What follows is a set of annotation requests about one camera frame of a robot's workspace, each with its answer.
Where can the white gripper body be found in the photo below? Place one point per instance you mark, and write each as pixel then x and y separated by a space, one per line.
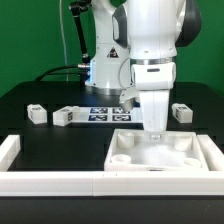
pixel 154 107

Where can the white square tabletop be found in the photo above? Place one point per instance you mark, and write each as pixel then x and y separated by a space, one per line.
pixel 133 150

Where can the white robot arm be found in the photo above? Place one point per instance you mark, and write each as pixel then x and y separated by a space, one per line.
pixel 136 47

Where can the white marker base sheet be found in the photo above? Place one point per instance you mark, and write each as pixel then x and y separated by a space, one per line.
pixel 107 115

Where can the white U-shaped fence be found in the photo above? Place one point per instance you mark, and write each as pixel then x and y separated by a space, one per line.
pixel 62 183

